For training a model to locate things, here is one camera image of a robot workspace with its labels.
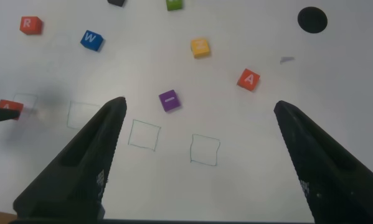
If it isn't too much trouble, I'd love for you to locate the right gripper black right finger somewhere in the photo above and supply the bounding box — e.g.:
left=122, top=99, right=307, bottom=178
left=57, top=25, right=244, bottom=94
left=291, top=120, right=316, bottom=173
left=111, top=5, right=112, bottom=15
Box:
left=273, top=100, right=373, bottom=224

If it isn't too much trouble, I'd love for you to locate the orange block letter R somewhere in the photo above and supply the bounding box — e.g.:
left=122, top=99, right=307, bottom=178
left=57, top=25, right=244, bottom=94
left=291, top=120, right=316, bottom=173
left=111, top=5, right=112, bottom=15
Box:
left=19, top=16, right=44, bottom=35

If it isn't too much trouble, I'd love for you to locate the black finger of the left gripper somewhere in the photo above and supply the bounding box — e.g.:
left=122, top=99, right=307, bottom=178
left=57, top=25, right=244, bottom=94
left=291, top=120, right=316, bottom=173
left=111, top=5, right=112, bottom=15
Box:
left=0, top=99, right=21, bottom=138

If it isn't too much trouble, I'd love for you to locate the black round table grommet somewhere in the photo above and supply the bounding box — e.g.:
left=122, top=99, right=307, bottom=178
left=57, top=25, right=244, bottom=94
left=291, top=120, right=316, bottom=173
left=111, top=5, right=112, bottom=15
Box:
left=297, top=6, right=328, bottom=34

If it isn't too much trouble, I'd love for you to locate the orange block letter A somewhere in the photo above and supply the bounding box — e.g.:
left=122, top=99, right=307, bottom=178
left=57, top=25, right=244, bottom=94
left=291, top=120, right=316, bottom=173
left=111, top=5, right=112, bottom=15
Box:
left=237, top=68, right=261, bottom=92
left=0, top=99, right=24, bottom=121

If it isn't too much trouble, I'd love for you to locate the yellow letter block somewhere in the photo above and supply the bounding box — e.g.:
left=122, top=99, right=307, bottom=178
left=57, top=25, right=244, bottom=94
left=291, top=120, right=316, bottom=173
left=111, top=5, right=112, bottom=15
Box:
left=190, top=37, right=211, bottom=59

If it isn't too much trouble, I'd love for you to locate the blue block letter W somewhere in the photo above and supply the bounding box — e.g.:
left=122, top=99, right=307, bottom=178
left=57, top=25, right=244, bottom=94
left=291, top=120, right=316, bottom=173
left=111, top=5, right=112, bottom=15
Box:
left=80, top=29, right=105, bottom=52

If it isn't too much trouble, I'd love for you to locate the purple block letter I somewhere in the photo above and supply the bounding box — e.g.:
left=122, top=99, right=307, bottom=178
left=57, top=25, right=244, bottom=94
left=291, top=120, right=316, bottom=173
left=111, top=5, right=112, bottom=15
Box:
left=158, top=89, right=181, bottom=113

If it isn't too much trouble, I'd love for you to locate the green block letter S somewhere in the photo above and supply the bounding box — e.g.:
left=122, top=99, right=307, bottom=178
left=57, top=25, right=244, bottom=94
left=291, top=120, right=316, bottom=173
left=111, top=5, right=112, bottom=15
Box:
left=166, top=0, right=184, bottom=12

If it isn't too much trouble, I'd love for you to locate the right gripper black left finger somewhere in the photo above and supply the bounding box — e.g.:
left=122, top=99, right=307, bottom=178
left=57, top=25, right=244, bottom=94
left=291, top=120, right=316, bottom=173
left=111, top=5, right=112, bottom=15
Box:
left=13, top=96, right=128, bottom=220

